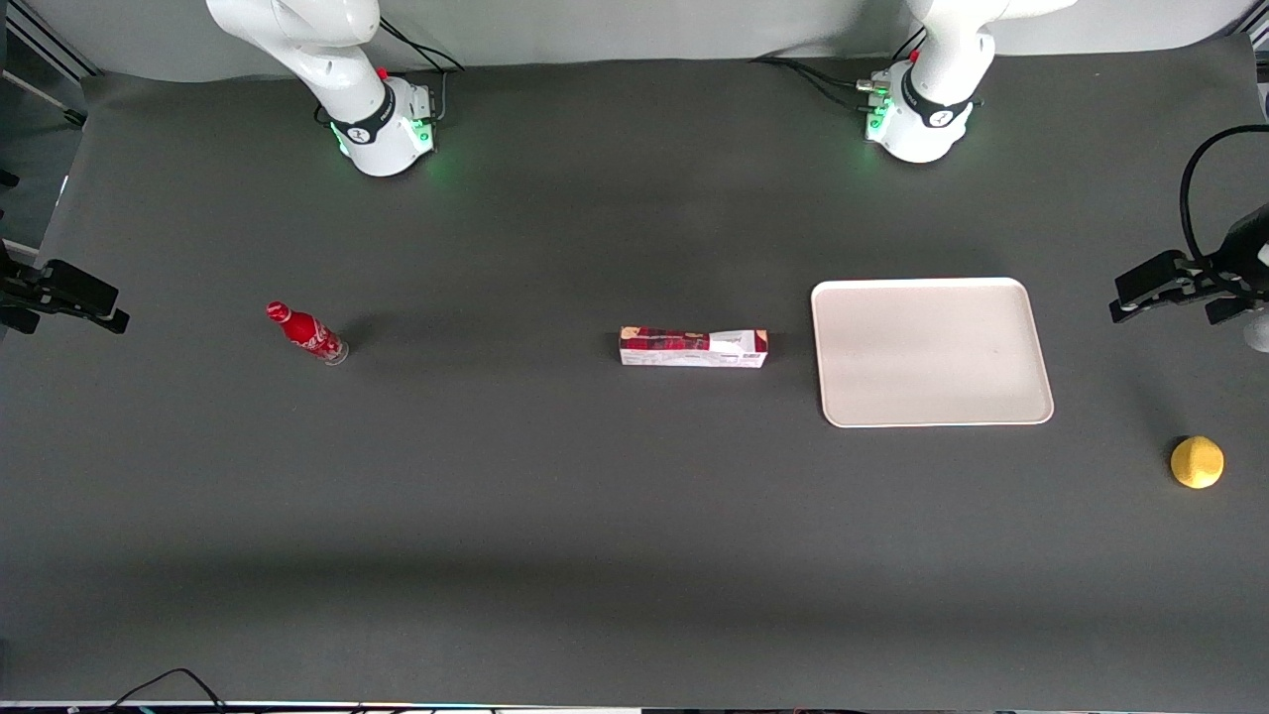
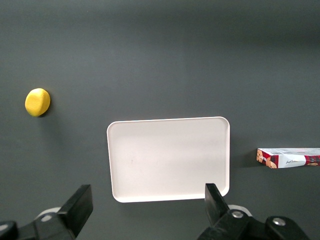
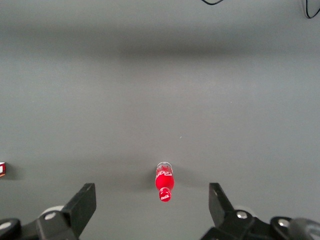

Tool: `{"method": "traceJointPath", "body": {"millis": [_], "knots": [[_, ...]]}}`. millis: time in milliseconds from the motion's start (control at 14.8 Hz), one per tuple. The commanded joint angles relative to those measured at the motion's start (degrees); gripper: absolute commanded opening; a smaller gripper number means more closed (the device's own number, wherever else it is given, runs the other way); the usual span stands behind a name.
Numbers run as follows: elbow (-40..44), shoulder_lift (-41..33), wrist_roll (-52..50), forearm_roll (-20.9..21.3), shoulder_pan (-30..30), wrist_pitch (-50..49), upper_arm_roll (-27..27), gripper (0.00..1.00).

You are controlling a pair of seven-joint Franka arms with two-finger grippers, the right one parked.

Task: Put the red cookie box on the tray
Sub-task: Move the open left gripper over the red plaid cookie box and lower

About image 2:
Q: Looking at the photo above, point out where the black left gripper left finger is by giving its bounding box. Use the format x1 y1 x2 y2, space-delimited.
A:
0 184 94 240

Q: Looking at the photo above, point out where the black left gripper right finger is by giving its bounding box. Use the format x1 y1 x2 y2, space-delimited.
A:
196 183 311 240

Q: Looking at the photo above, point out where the red cookie box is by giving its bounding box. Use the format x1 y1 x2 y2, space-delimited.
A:
256 147 320 170

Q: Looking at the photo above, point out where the white rectangular tray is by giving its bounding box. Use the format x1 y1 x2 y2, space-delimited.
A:
106 116 231 204

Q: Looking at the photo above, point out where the yellow lemon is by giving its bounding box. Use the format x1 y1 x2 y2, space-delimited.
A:
24 87 51 118

